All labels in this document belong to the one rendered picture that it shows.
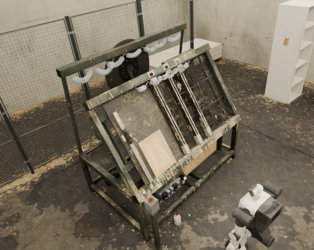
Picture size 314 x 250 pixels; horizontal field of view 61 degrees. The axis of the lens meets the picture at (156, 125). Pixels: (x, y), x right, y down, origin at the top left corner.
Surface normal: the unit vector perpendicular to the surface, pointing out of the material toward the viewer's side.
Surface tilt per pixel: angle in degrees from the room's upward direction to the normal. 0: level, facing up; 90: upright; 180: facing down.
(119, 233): 0
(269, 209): 0
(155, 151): 58
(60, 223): 0
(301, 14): 90
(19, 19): 90
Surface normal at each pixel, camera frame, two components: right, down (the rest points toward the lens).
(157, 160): 0.54, -0.14
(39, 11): 0.64, 0.39
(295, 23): -0.76, 0.42
